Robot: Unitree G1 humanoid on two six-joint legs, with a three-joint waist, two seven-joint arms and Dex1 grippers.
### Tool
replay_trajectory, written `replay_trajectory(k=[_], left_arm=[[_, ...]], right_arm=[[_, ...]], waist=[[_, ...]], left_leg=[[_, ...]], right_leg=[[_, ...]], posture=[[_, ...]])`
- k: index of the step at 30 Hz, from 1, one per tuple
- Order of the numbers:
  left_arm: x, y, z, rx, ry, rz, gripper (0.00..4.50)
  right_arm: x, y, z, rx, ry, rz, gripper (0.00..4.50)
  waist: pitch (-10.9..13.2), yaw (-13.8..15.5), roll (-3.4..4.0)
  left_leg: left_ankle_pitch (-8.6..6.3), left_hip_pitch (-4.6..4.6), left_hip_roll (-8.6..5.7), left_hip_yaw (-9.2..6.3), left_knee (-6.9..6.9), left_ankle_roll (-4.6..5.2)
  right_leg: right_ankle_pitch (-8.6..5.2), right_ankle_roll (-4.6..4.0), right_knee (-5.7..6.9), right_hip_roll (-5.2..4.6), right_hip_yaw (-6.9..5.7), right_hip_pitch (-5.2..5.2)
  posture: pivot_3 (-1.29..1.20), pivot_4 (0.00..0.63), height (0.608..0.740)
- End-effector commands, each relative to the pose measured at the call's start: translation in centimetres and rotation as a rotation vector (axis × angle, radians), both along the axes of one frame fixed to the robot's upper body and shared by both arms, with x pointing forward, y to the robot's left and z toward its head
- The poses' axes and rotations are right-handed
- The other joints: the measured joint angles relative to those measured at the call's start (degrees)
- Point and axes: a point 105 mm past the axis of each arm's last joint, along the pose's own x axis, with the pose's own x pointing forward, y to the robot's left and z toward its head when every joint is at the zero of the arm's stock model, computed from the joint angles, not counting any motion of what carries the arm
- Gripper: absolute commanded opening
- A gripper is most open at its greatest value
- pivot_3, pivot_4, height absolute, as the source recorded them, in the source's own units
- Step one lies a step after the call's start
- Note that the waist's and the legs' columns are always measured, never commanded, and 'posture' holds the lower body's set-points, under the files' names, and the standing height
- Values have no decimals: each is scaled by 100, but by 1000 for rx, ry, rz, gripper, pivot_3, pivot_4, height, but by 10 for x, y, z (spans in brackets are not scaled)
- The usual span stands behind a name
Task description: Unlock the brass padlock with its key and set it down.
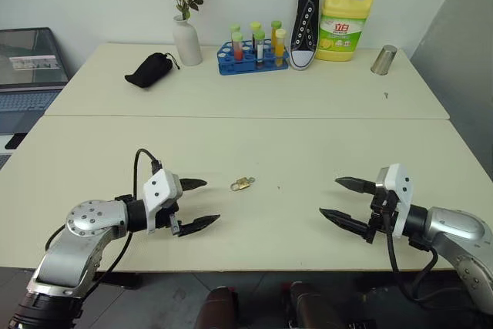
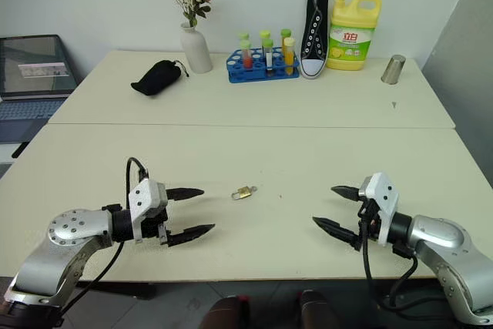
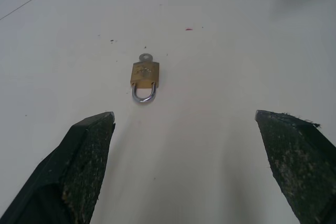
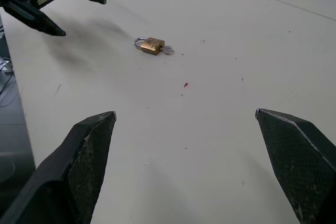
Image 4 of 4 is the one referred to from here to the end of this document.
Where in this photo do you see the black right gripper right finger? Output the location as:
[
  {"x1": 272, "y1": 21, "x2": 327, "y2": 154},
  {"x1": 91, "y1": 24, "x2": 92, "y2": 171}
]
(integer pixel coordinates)
[{"x1": 255, "y1": 108, "x2": 336, "y2": 224}]

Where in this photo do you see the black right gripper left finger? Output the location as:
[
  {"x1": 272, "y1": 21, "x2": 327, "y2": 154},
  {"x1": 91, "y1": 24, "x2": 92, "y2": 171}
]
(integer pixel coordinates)
[{"x1": 0, "y1": 111, "x2": 117, "y2": 224}]

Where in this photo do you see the brass padlock with silver shackle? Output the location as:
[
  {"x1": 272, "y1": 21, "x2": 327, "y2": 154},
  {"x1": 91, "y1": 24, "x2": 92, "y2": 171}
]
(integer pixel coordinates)
[{"x1": 133, "y1": 37, "x2": 166, "y2": 56}]

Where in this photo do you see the thin black cable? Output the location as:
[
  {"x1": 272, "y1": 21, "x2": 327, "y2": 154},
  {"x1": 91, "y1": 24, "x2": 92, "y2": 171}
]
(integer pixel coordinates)
[{"x1": 0, "y1": 71, "x2": 14, "y2": 107}]

